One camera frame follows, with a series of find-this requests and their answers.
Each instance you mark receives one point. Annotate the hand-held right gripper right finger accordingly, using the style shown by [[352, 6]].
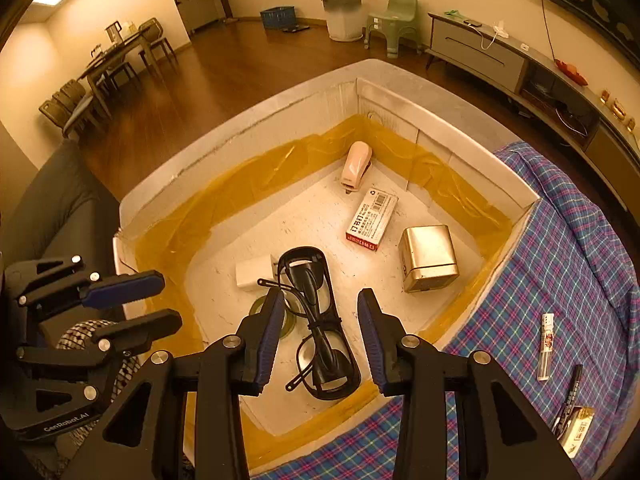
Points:
[[372, 337]]

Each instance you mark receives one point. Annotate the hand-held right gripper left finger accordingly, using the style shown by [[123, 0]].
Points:
[[267, 332]]

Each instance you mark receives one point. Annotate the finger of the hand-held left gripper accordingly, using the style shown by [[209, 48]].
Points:
[[145, 330], [125, 287]]

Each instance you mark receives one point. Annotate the green tape roll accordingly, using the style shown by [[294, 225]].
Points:
[[289, 329]]

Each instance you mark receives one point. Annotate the white charger adapter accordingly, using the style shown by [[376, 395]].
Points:
[[255, 272]]

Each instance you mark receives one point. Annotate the black glasses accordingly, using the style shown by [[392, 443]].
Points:
[[312, 285]]

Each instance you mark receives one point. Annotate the gold metal tin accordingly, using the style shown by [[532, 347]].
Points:
[[430, 257]]

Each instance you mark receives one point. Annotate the red staple box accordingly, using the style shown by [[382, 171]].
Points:
[[372, 220]]

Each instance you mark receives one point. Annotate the white cardboard box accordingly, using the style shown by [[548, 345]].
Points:
[[310, 220]]

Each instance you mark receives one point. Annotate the white stapler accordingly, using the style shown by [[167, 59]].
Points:
[[356, 165]]

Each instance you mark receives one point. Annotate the person's patterned trouser leg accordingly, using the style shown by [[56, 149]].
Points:
[[75, 335]]

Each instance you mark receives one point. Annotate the small clear bottle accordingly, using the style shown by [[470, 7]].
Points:
[[546, 345]]

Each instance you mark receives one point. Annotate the grey dining chair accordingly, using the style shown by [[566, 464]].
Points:
[[52, 112], [75, 100], [157, 40]]

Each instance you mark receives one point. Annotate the blue plaid cloth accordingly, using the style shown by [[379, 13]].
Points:
[[550, 260]]

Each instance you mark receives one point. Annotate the black marker pen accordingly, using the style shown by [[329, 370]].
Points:
[[572, 392]]

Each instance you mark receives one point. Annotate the wooden dining table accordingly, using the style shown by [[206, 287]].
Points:
[[112, 62]]

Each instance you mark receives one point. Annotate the gold and white card pack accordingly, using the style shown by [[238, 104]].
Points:
[[577, 432]]

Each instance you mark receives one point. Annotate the long grey media cabinet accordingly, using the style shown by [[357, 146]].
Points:
[[475, 50]]

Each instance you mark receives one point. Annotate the blue plastic crate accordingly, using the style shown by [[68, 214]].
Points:
[[277, 17]]

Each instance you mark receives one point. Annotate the green plastic child chair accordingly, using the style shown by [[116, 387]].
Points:
[[392, 20]]

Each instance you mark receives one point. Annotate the white pot with plant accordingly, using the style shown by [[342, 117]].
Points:
[[342, 17]]

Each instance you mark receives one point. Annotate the black phone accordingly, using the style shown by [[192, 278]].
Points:
[[472, 23]]

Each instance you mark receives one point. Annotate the red fruit bowl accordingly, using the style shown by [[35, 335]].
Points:
[[570, 71]]

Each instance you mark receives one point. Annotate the white power strip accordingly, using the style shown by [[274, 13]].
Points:
[[500, 29]]

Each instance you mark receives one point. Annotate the gold ornaments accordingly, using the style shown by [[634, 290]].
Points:
[[620, 110]]

